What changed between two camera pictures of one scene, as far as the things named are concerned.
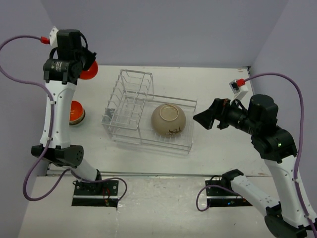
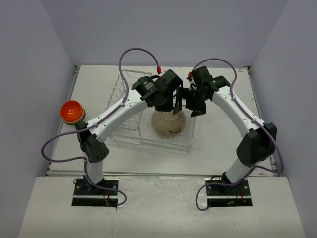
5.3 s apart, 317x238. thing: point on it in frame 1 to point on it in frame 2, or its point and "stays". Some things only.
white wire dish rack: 129,119 stays
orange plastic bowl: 88,75 to 71,110
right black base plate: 220,197 stays
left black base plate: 103,193 stays
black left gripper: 91,58 to 168,107
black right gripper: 219,109 to 197,109
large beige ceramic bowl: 168,119 stays
